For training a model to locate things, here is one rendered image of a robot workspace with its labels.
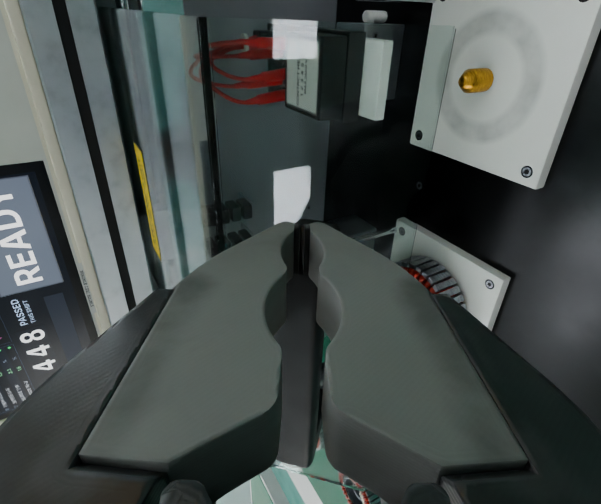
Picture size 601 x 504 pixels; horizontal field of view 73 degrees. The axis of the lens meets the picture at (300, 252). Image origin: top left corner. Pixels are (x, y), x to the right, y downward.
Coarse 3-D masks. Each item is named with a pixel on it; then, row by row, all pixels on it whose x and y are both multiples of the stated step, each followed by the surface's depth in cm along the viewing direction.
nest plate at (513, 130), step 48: (480, 0) 34; (528, 0) 31; (576, 0) 28; (480, 48) 35; (528, 48) 31; (576, 48) 29; (480, 96) 36; (528, 96) 32; (480, 144) 37; (528, 144) 33
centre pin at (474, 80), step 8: (464, 72) 34; (472, 72) 34; (480, 72) 34; (488, 72) 34; (464, 80) 34; (472, 80) 34; (480, 80) 34; (488, 80) 34; (464, 88) 34; (472, 88) 34; (480, 88) 34; (488, 88) 35
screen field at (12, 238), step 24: (0, 192) 32; (24, 192) 33; (0, 216) 33; (24, 216) 34; (0, 240) 34; (24, 240) 34; (48, 240) 35; (0, 264) 34; (24, 264) 35; (48, 264) 36; (0, 288) 35; (24, 288) 36
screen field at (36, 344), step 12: (24, 336) 38; (36, 336) 39; (48, 336) 40; (24, 348) 39; (36, 348) 40; (48, 348) 40; (36, 360) 40; (48, 360) 41; (36, 372) 41; (48, 372) 41
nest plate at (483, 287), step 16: (416, 240) 47; (432, 240) 45; (432, 256) 46; (448, 256) 44; (464, 256) 42; (464, 272) 42; (480, 272) 40; (496, 272) 40; (464, 288) 43; (480, 288) 41; (496, 288) 39; (480, 304) 41; (496, 304) 40; (480, 320) 42
